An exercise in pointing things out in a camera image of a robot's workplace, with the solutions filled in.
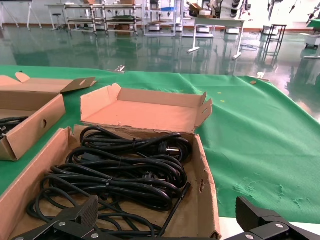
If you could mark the white shelving rack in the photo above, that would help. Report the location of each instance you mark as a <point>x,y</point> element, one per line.
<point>165,10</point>

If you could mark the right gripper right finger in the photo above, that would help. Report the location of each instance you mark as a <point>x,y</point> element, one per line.
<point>252,217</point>

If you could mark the white folding table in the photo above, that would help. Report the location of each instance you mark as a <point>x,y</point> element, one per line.
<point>15,2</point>

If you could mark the small open cardboard box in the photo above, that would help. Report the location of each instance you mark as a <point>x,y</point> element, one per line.
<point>197,12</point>

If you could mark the metal shelving rack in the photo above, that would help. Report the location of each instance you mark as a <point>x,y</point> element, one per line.
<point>122,18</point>
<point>80,20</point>

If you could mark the torn brown cardboard box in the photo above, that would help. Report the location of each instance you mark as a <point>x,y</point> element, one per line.
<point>140,115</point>

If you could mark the green table cloth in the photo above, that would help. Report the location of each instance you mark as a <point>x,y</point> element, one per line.
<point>250,137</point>

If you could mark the small brown round disc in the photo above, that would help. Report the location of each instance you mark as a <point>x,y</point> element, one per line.
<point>254,82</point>

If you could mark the intact brown cardboard box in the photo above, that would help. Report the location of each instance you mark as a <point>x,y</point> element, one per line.
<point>32,130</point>

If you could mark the white mobile base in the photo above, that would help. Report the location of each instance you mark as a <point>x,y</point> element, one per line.
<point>270,30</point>
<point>231,30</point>

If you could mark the round metal stool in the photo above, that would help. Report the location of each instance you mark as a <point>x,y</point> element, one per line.
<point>57,15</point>

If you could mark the white workshop table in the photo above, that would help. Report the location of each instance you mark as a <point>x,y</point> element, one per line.
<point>220,21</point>

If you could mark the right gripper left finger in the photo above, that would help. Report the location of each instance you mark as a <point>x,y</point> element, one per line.
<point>82,215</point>

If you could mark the thin black straight tie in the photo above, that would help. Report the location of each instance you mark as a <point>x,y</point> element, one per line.
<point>176,207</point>

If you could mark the black metal stand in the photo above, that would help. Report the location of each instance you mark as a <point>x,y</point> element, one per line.
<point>278,25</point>

